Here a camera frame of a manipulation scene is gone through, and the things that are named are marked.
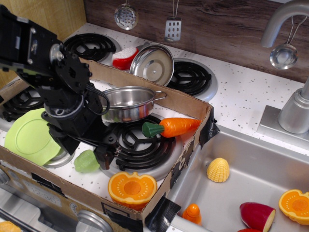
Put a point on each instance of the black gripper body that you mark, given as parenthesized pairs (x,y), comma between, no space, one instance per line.
(75,118)

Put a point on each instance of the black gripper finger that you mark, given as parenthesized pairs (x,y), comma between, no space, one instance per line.
(105,154)

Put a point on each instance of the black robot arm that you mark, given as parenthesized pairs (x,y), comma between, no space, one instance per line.
(39,58)

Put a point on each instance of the stainless steel pot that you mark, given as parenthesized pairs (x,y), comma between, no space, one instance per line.
(132,103)

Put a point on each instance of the steel pot lid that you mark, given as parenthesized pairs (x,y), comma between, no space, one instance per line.
(154,63)

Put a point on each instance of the black front right burner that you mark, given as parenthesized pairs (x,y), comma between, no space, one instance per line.
(152,156)

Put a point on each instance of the orange pumpkin half in fence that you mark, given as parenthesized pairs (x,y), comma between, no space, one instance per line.
(133,191)

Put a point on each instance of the light green plastic plate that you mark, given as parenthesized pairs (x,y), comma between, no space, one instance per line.
(29,138)

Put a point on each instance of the silver stove knob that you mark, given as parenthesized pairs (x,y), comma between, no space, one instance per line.
(90,222)

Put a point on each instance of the orange toy carrot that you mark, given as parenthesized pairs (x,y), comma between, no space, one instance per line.
(170,127)

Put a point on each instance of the red white toy mushroom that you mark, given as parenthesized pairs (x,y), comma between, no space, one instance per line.
(122,60)

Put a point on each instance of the black back left burner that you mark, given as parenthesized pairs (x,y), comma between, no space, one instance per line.
(95,47)

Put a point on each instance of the brown cardboard fence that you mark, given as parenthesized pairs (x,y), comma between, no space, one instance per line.
(64,192)

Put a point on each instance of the black back right burner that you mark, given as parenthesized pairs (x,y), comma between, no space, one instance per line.
(194,78)

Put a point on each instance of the yellow toy corn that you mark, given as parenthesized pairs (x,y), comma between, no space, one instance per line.
(218,170)

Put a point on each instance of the hanging steel skimmer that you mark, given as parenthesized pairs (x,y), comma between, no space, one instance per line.
(126,16)

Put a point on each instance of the yellow toy at bottom left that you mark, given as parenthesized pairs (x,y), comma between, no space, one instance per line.
(8,226)

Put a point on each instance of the hanging steel slotted spatula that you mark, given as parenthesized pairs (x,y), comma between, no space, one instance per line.
(173,26)

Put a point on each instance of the silver sink basin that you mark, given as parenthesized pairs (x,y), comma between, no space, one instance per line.
(260,172)

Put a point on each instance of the red toy at bottom edge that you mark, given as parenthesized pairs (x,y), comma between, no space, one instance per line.
(248,230)

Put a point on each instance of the red toy apple slice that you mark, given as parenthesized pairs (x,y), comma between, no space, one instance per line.
(257,216)

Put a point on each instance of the silver faucet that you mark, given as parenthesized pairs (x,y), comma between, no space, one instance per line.
(291,123)

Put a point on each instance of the orange pumpkin half in sink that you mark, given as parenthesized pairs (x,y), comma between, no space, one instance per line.
(295,205)

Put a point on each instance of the hanging steel ladle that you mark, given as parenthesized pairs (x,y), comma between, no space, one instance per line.
(285,56)

